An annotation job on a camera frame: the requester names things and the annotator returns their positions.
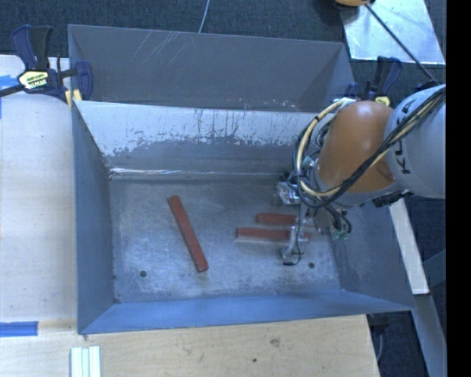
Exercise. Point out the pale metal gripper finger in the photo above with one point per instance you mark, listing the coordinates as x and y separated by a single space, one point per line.
305 230
291 246

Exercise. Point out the red-brown flat block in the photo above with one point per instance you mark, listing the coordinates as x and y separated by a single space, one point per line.
275 218
187 233
262 234

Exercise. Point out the grey metal bin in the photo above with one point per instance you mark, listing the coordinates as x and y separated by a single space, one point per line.
188 73

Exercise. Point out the pale wood flat board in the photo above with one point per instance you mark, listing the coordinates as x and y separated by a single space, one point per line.
37 210

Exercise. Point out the black cylinder on white bracket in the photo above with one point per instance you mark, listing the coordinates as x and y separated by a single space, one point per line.
388 199

